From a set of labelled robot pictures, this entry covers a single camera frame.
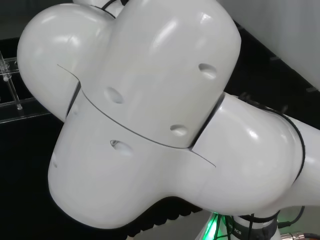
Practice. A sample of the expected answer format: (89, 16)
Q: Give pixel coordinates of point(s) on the clear acrylic funnel stand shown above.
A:
(12, 100)

